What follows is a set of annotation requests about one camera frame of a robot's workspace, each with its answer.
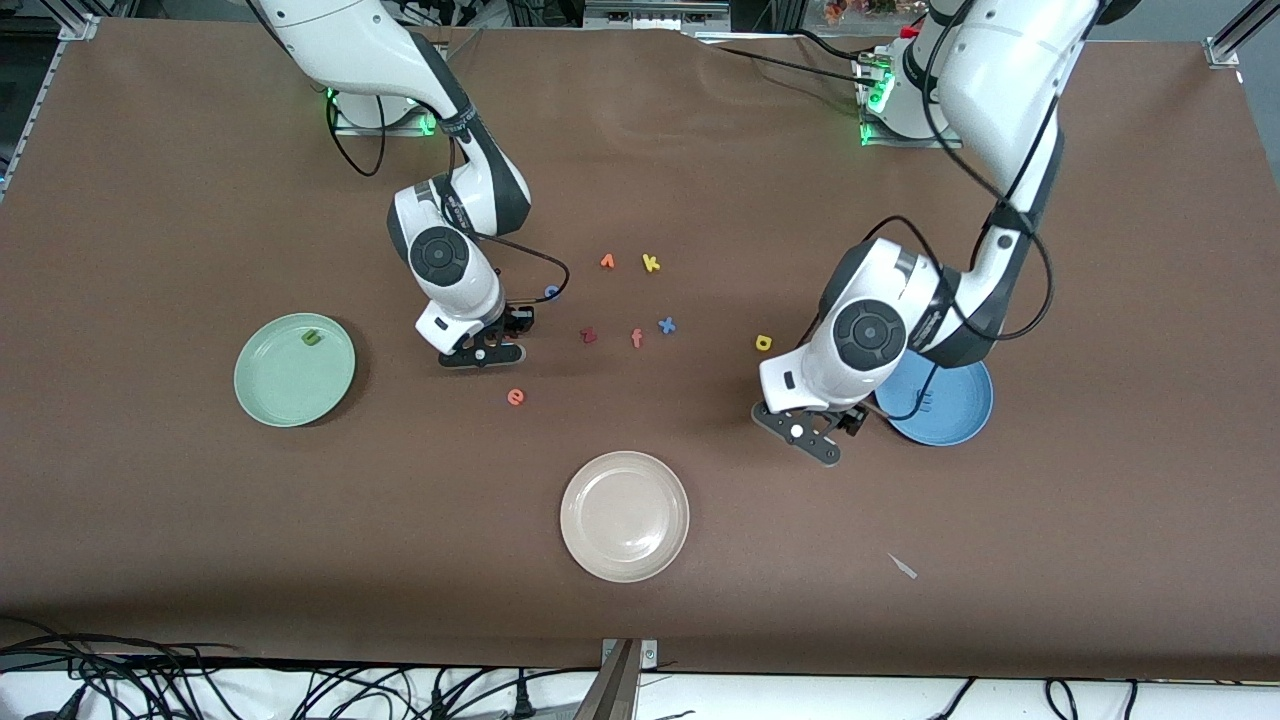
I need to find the blue plate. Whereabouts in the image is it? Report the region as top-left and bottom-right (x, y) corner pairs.
(875, 352), (995, 447)

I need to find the green plate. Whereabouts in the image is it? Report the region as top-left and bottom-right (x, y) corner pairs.
(233, 312), (357, 429)

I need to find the beige plate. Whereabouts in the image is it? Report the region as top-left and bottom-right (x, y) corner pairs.
(559, 450), (691, 584)

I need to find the grey metal box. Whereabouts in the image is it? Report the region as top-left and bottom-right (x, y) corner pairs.
(583, 0), (731, 33)

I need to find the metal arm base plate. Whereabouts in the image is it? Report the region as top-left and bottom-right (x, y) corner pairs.
(333, 95), (443, 137)
(858, 55), (965, 150)

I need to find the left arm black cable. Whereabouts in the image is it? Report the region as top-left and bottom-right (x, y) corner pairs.
(798, 0), (1057, 421)

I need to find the black cable on table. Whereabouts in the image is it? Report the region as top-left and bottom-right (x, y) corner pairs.
(700, 30), (881, 91)

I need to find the metal table edge bracket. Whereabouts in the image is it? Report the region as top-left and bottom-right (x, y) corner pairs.
(598, 638), (659, 720)

